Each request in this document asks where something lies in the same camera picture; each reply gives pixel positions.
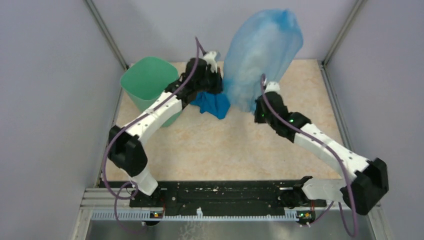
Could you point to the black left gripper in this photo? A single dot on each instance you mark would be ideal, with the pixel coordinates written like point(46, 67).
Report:
point(218, 85)

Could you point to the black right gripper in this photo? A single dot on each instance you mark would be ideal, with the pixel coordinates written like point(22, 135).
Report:
point(257, 117)

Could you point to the green plastic trash bin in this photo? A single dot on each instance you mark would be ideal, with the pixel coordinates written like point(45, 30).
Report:
point(143, 83)

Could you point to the light blue translucent plastic bag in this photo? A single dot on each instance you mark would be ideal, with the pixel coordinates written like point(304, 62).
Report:
point(265, 44)

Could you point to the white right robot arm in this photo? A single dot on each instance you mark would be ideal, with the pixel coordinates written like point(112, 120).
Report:
point(364, 181)

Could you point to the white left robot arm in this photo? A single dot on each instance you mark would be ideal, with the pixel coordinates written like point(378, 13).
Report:
point(126, 144)

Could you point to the dark blue crumpled bag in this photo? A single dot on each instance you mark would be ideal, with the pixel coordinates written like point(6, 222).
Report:
point(217, 105)

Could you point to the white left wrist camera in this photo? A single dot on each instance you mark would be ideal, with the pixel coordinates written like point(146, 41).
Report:
point(211, 59)

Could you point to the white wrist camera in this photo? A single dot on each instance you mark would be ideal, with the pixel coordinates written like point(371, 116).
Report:
point(272, 86)
point(211, 59)

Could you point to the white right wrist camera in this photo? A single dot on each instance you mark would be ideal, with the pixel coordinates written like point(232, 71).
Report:
point(272, 86)

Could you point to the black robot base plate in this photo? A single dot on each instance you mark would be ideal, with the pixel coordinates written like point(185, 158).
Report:
point(246, 198)

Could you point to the left aluminium frame post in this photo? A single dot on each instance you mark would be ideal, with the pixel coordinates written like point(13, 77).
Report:
point(96, 15)

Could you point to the aluminium frame post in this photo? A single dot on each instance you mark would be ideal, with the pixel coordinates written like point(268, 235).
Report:
point(96, 15)
point(351, 18)

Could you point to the right aluminium frame post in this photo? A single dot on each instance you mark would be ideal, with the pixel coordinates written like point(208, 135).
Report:
point(351, 18)

